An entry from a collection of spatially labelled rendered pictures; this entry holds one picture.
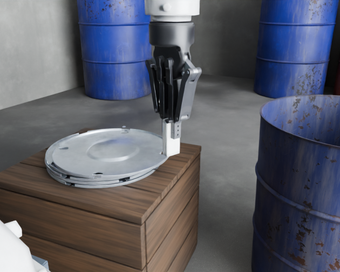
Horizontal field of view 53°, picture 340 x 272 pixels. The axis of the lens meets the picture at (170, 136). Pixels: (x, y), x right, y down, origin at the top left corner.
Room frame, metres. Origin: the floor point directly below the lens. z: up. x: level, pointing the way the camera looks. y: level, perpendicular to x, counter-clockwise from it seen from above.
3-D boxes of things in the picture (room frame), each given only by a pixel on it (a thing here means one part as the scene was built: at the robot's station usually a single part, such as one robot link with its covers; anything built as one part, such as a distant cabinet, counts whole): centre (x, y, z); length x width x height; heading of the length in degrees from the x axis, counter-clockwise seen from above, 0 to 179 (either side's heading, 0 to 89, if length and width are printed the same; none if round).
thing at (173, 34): (0.58, 0.00, 0.66); 0.08 x 0.07 x 0.09; 37
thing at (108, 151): (0.78, 0.14, 0.39); 0.29 x 0.29 x 0.01
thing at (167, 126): (0.58, 0.00, 0.50); 0.03 x 0.01 x 0.07; 127
